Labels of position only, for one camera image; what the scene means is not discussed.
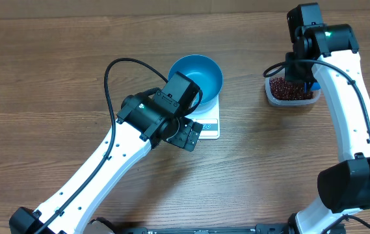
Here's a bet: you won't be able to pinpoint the blue plastic measuring scoop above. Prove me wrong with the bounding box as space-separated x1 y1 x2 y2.
304 82 321 93

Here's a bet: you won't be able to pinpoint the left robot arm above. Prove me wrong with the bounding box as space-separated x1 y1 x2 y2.
9 72 202 233

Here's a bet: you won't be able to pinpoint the red adzuki beans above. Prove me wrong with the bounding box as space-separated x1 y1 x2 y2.
269 77 313 101

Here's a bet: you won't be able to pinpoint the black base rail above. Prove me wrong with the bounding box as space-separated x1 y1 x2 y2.
86 216 347 234

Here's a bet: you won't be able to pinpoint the white digital kitchen scale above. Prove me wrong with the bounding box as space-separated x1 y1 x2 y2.
187 95 220 140

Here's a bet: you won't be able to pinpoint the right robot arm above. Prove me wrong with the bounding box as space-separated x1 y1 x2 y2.
285 3 370 233

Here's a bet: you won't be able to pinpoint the clear plastic container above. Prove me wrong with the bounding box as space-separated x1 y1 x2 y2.
265 68 322 107

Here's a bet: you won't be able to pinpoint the blue metal bowl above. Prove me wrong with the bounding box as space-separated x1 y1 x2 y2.
168 55 224 106

